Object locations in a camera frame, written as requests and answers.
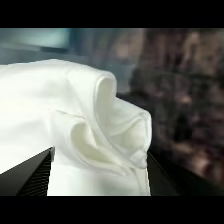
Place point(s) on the white T-shirt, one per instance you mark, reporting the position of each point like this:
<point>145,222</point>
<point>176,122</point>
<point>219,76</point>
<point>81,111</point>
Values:
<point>50,110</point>

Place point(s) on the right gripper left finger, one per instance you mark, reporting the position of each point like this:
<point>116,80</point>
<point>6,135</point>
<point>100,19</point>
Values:
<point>31,178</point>

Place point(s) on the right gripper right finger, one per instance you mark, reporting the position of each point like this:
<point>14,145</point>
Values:
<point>158,181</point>

